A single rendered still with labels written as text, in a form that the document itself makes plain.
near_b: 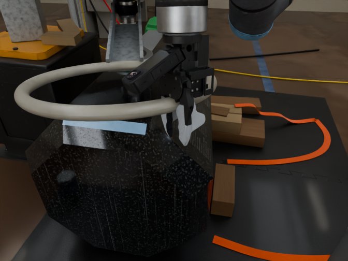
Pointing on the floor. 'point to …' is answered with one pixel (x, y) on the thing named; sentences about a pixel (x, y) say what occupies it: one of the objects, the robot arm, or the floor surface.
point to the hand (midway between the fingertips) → (174, 136)
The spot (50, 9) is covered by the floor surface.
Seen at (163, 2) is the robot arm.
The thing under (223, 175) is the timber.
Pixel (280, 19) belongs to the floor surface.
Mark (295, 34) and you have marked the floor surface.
